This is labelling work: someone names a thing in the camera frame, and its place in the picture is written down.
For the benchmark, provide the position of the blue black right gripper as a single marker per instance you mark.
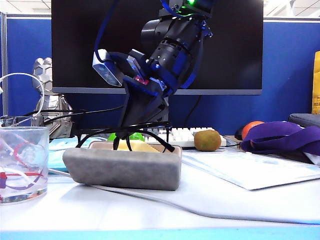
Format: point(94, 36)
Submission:
point(170, 65)

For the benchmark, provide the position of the black frame glasses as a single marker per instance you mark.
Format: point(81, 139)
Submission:
point(155, 124)

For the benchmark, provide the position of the grey felt glasses case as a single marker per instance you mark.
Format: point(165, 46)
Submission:
point(122, 170)

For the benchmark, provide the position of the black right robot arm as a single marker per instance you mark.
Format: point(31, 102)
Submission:
point(175, 27)

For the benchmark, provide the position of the green apple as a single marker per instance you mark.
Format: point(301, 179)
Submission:
point(137, 137)

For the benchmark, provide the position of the yellow lens cloth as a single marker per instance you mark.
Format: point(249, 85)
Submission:
point(140, 147)

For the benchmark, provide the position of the white grey keyboard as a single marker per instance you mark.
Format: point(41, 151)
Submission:
point(182, 136)

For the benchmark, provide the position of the brown kiwi fruit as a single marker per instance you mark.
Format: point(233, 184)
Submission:
point(207, 141)

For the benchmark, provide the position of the black computer monitor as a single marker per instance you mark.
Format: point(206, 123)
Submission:
point(75, 45)

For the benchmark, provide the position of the black computer mouse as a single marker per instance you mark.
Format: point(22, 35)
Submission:
point(240, 133)

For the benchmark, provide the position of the orange fruit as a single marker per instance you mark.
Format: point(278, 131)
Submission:
point(250, 126)

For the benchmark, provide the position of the silver robot figurine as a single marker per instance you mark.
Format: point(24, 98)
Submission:
point(44, 72)

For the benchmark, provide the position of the clear plastic box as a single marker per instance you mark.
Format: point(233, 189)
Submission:
point(35, 121)

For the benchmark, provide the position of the white blue plastic sleeve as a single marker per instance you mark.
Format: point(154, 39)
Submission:
point(250, 170)

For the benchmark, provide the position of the purple cloth bag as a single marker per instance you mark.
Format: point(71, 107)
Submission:
point(275, 130)

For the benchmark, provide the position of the clear glass cup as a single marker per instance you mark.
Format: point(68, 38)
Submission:
point(23, 162)

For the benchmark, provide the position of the grey fabric pouch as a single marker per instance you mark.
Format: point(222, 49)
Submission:
point(305, 118)

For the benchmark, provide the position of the yellow paper bag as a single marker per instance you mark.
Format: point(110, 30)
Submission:
point(317, 85)

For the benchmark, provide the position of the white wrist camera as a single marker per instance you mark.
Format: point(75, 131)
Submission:
point(106, 72)

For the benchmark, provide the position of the grey metal partition post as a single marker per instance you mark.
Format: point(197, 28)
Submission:
point(4, 62)

